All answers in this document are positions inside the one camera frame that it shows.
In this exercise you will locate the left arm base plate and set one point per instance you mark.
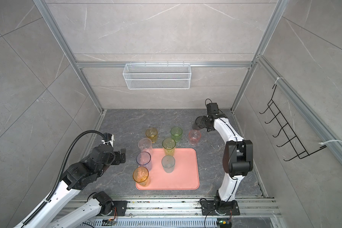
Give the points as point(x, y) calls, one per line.
point(120, 207)

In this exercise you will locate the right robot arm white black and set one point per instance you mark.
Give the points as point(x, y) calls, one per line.
point(237, 159)

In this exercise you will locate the pink tray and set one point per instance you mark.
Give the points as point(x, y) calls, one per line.
point(185, 175)

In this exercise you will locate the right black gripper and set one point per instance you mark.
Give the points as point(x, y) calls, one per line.
point(204, 118)

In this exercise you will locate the dark grey plastic cup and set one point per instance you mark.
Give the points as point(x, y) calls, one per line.
point(199, 123)

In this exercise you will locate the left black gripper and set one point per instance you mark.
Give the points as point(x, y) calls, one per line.
point(118, 160)

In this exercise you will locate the tall yellow plastic cup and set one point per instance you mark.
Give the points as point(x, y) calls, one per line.
point(141, 176)

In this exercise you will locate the black wire hook rack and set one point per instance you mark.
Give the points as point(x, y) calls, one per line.
point(286, 129)

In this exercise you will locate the short green plastic cup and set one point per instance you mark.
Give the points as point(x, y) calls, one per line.
point(176, 133)

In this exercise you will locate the tall green plastic cup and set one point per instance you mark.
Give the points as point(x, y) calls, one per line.
point(169, 145)

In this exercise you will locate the teal plastic cup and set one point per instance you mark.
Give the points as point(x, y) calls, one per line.
point(168, 163)

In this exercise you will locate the short yellow plastic cup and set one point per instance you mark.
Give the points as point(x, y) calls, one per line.
point(152, 134)

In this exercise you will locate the white wire mesh basket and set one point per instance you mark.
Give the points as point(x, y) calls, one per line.
point(144, 76)

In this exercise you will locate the clear plastic cup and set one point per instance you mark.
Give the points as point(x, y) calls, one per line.
point(145, 145)

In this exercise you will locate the blue plastic cup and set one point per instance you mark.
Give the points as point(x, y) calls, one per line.
point(144, 159)

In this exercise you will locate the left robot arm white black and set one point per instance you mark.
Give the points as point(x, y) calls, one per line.
point(71, 181)

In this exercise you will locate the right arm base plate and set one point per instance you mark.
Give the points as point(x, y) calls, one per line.
point(210, 207)

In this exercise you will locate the pink plastic cup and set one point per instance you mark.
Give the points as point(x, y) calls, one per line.
point(194, 137)

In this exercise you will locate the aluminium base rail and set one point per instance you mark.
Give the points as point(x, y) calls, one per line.
point(155, 212)

